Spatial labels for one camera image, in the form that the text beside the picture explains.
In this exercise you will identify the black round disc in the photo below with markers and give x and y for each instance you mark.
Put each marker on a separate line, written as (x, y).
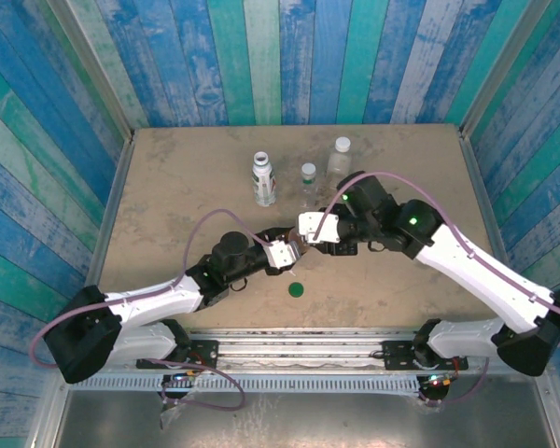
(434, 396)

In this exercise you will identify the clear plastic bag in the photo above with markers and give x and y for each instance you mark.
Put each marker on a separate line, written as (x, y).
(170, 410)

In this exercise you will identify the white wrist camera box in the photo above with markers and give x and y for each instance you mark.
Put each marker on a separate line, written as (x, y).
(317, 228)
(280, 254)

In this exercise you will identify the steel sheet panel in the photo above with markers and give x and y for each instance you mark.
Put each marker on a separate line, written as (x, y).
(331, 420)

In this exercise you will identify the aluminium corner post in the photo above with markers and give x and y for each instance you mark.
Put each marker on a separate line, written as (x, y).
(96, 70)
(503, 70)

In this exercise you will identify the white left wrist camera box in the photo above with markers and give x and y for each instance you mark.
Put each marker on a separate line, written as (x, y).
(280, 254)

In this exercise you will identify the white bottle with green label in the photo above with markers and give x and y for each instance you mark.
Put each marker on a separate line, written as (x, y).
(264, 186)

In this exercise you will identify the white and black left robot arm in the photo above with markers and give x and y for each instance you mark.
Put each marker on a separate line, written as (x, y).
(154, 301)

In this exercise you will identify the plain white bottle cap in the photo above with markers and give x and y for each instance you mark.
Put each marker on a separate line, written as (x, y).
(342, 144)
(308, 169)

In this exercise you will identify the aluminium table side rail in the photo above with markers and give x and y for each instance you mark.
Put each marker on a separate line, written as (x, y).
(103, 233)
(488, 210)

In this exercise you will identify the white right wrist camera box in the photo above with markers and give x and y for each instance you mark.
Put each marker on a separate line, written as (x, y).
(317, 228)

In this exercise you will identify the small clear bottle green label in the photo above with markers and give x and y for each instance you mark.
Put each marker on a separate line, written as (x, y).
(309, 191)

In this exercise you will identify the green bottle cap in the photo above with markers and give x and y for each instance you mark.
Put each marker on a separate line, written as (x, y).
(296, 290)

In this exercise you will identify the large clear plastic bottle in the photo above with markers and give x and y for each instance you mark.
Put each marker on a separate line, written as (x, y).
(338, 163)

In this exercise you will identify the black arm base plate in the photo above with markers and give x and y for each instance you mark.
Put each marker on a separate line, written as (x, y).
(396, 354)
(200, 350)

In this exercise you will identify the small controller circuit board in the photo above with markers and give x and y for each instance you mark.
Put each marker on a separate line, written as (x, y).
(441, 380)
(182, 377)

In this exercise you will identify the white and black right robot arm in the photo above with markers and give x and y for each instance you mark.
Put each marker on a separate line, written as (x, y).
(471, 266)

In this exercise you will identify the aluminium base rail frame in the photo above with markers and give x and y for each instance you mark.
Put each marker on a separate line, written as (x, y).
(298, 347)

